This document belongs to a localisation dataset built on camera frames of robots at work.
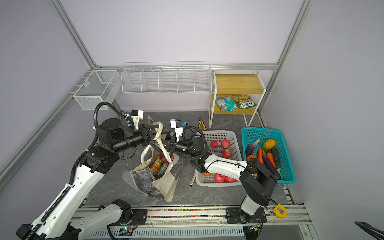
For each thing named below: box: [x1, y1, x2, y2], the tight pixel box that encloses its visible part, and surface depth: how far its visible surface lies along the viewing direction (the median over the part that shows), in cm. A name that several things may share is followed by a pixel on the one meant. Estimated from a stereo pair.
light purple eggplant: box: [245, 138, 261, 156], surface depth 98 cm
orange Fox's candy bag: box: [150, 155, 164, 177], surface depth 80 cm
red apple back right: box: [221, 139, 231, 149], surface depth 98 cm
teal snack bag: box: [215, 96, 238, 113], surface depth 101 cm
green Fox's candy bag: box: [231, 94, 257, 110], surface depth 103 cm
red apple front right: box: [225, 176, 237, 183], surface depth 82 cm
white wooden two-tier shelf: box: [208, 71, 267, 128], surface depth 97 cm
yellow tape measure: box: [272, 203, 288, 218], surface depth 75 cm
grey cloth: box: [121, 170, 138, 191], surface depth 86 cm
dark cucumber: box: [271, 146, 281, 169], surface depth 93 cm
